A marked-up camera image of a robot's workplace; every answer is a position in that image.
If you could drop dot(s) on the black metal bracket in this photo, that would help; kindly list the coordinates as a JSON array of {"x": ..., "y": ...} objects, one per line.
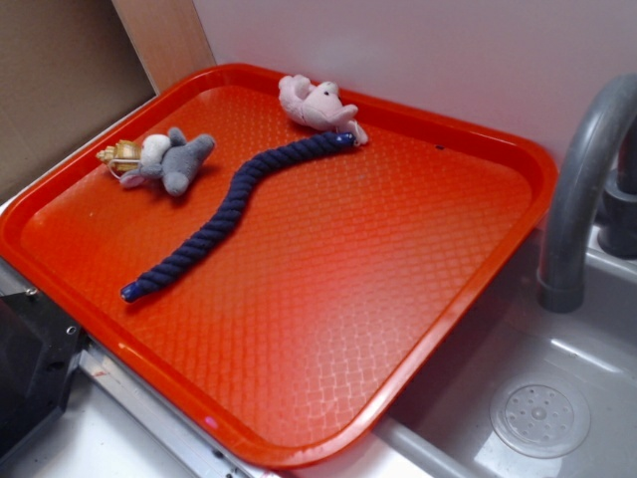
[{"x": 40, "y": 350}]

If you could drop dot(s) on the orange plastic tray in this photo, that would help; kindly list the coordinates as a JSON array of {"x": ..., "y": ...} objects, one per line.
[{"x": 290, "y": 340}]

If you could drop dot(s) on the small gold toy object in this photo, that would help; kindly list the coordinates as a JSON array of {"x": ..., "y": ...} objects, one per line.
[{"x": 120, "y": 158}]

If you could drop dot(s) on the grey curved faucet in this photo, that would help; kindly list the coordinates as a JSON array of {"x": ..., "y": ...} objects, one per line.
[{"x": 597, "y": 180}]

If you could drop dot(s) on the grey toy sink basin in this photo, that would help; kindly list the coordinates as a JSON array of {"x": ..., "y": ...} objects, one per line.
[{"x": 517, "y": 391}]

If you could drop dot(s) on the brown cardboard panel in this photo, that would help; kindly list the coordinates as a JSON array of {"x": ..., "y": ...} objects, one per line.
[{"x": 68, "y": 71}]

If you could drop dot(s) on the pink plush toy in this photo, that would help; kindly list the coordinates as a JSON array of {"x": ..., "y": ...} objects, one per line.
[{"x": 319, "y": 107}]

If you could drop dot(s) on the light wooden board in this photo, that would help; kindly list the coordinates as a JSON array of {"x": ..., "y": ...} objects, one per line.
[{"x": 168, "y": 37}]

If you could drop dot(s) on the grey plush elephant toy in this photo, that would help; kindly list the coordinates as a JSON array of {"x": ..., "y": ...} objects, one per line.
[{"x": 170, "y": 158}]

